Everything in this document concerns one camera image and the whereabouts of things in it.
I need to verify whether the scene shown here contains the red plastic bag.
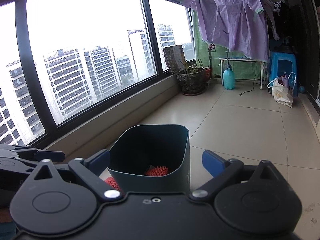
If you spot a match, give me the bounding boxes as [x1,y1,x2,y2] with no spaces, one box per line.
[145,165,169,177]

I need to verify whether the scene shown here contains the white small table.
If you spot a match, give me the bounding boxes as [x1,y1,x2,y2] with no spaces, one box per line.
[229,56,266,90]

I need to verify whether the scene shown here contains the black window frame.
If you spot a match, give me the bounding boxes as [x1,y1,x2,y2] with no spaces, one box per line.
[1,0,193,148]

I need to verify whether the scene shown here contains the white plastic shopping bag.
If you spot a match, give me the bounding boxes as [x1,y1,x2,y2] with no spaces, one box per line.
[267,72,297,108]

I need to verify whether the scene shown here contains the red fluffy slipper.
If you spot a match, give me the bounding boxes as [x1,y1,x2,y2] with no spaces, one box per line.
[104,177,122,192]

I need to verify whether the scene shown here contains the cardboard picture board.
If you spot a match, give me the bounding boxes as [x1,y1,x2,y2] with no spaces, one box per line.
[163,44,186,74]

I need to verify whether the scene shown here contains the teal spray bottle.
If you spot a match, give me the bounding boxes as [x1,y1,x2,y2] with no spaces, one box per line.
[223,51,235,90]

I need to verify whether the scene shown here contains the purple hanging gown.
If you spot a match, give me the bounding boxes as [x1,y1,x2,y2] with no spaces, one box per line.
[180,0,279,62]

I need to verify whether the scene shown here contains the blue plastic stool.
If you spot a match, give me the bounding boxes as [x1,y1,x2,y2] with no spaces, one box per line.
[269,51,298,97]

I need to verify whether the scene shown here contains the black power cable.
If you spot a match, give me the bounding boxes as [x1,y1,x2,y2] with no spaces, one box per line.
[239,62,258,97]

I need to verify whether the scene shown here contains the dark teal trash bin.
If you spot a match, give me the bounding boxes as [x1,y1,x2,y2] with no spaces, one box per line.
[107,124,190,194]

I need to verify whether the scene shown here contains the dark ceramic plant pot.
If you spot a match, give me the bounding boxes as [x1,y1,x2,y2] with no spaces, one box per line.
[176,67,205,96]

